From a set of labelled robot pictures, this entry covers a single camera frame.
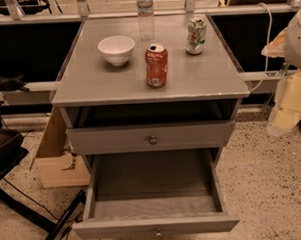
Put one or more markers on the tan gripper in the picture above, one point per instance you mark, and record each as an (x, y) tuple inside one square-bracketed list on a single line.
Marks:
[(297, 42)]

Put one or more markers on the grey drawer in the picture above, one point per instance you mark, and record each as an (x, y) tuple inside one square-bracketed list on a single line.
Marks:
[(154, 194), (150, 137)]

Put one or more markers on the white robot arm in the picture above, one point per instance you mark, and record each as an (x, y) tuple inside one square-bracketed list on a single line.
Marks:
[(287, 43)]

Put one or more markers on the grey top drawer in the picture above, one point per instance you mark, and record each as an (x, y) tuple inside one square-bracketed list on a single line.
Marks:
[(150, 137)]

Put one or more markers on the grey drawer cabinet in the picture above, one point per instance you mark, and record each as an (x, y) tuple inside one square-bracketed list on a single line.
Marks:
[(93, 93)]

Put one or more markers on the white green soda can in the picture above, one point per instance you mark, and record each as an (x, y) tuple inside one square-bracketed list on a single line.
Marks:
[(196, 35)]

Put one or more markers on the orange soda can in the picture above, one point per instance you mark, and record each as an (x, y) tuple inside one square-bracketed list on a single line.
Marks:
[(156, 65)]

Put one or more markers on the clear plastic water bottle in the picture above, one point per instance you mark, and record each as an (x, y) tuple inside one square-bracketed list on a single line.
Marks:
[(145, 10)]

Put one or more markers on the white ceramic bowl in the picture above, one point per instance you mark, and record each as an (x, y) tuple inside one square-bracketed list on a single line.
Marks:
[(116, 50)]

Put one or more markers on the cardboard box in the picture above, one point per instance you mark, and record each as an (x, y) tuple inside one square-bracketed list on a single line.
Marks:
[(58, 165)]

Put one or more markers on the black chair base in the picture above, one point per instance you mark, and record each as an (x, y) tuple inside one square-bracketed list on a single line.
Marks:
[(24, 180)]

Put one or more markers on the metal railing frame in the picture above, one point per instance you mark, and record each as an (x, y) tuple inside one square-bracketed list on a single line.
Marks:
[(11, 12)]

